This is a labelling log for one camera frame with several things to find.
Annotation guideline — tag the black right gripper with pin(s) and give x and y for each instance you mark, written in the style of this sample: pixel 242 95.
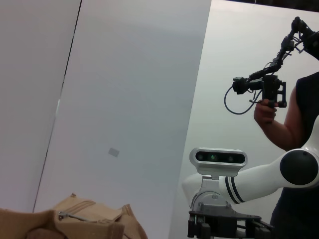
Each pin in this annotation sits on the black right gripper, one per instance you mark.
pixel 224 224

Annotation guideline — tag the khaki fabric food bag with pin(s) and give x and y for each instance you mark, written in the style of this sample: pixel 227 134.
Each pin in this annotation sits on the khaki fabric food bag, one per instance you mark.
pixel 94 214

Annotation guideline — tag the black teleoperation arm device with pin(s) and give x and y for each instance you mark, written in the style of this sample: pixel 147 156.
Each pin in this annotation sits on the black teleoperation arm device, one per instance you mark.
pixel 270 87

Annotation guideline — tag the metal zipper pull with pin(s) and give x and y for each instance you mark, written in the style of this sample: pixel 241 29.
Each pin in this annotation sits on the metal zipper pull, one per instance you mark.
pixel 74 216

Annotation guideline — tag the operator bare forearm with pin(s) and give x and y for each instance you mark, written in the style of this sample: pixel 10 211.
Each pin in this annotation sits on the operator bare forearm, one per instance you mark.
pixel 284 137

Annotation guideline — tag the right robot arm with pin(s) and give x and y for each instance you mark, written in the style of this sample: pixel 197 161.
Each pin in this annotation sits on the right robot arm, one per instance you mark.
pixel 261 179

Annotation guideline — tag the operator bare hand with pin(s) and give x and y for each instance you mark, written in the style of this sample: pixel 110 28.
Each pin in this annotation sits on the operator bare hand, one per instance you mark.
pixel 264 113

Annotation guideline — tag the person in dark shirt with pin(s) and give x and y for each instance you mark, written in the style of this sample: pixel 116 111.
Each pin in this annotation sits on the person in dark shirt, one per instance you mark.
pixel 309 99

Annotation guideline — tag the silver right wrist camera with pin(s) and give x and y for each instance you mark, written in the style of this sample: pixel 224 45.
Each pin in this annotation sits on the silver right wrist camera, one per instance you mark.
pixel 216 157

